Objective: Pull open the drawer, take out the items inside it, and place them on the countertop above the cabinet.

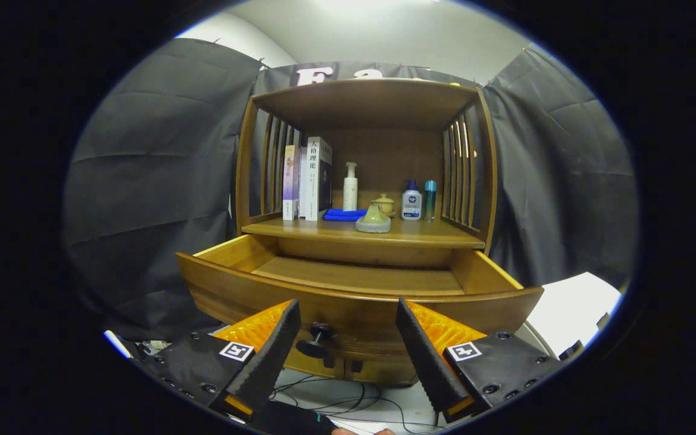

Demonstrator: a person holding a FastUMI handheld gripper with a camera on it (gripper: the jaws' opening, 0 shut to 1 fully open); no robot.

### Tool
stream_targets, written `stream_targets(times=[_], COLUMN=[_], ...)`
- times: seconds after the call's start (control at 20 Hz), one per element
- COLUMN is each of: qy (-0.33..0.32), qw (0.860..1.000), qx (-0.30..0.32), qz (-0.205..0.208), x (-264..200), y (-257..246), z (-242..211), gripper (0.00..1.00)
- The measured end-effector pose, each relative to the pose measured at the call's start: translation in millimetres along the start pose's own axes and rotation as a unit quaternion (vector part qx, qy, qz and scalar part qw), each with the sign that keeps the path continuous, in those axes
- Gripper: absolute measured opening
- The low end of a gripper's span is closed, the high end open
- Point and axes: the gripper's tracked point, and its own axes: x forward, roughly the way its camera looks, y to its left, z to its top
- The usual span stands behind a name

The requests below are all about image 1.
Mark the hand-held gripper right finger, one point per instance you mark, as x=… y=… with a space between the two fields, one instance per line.
x=426 y=362

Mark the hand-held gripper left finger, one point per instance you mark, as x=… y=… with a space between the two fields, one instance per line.
x=269 y=362

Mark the brown wooden drawer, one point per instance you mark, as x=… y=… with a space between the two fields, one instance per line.
x=354 y=314

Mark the green ornament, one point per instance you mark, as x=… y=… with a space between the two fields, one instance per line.
x=373 y=222

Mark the wooden cabinet door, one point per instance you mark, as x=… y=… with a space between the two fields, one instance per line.
x=306 y=362
x=384 y=371

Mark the brown wooden countertop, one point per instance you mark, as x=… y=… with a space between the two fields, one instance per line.
x=420 y=229

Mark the brown wooden cabinet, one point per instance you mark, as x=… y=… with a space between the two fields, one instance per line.
x=384 y=151

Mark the white board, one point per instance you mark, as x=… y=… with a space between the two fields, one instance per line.
x=571 y=308

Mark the white bottle with blue cap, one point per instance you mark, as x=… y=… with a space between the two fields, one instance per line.
x=411 y=205

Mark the teal bottle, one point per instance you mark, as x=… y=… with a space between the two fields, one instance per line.
x=430 y=202

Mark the yellow lidded teacup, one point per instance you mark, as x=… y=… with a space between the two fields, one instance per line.
x=386 y=204

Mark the folded blue cloth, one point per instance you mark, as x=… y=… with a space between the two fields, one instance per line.
x=342 y=215

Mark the purple book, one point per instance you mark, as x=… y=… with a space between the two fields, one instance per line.
x=290 y=181

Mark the thin white book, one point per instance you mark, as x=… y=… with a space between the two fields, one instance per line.
x=302 y=181

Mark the white pump bottle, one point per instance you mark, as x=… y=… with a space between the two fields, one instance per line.
x=350 y=190

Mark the black and white book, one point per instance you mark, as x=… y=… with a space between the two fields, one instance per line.
x=318 y=178

